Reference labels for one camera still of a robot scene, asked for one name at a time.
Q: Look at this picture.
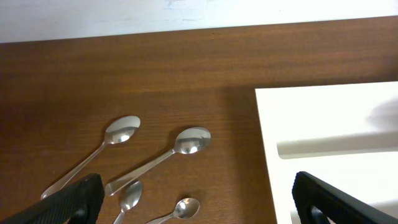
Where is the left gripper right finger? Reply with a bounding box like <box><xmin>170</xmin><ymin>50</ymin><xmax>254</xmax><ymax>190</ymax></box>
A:
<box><xmin>292</xmin><ymin>171</ymin><xmax>397</xmax><ymax>224</ymax></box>

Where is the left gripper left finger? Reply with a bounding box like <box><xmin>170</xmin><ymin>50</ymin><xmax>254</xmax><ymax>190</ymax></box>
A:
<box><xmin>1</xmin><ymin>173</ymin><xmax>104</xmax><ymax>224</ymax></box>

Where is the small steel teaspoon left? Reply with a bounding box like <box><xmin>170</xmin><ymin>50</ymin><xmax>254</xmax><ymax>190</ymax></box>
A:
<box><xmin>113</xmin><ymin>180</ymin><xmax>143</xmax><ymax>224</ymax></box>

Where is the small steel teaspoon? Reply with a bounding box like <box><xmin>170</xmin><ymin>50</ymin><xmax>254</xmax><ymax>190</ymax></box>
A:
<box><xmin>146</xmin><ymin>198</ymin><xmax>200</xmax><ymax>224</ymax></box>
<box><xmin>113</xmin><ymin>180</ymin><xmax>143</xmax><ymax>224</ymax></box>

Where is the white plastic cutlery tray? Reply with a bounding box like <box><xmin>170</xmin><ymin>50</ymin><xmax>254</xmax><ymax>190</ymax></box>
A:
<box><xmin>256</xmin><ymin>82</ymin><xmax>397</xmax><ymax>223</ymax></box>

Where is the large steel spoon far left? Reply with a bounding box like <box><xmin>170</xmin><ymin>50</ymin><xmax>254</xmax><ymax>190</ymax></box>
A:
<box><xmin>40</xmin><ymin>116</ymin><xmax>141</xmax><ymax>200</ymax></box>

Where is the small steel teaspoon right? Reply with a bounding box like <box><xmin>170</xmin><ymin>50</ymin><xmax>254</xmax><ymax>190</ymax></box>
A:
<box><xmin>146</xmin><ymin>198</ymin><xmax>200</xmax><ymax>224</ymax></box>

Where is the large steel spoon near tray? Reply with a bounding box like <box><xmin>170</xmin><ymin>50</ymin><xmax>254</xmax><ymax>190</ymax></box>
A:
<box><xmin>104</xmin><ymin>127</ymin><xmax>211</xmax><ymax>196</ymax></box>

